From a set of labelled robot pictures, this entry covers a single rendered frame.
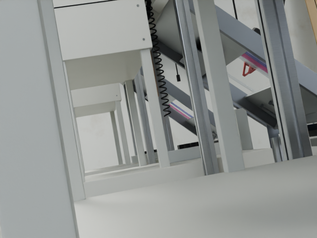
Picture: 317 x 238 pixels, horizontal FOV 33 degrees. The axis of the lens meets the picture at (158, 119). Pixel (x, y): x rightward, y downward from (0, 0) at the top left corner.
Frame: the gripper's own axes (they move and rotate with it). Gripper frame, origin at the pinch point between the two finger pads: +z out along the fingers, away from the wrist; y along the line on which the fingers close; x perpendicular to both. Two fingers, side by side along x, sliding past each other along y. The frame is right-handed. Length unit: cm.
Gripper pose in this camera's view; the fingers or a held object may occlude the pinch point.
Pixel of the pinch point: (246, 73)
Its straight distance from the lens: 269.6
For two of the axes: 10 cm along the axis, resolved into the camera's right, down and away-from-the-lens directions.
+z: -5.4, 8.3, -1.4
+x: 8.3, 5.6, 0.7
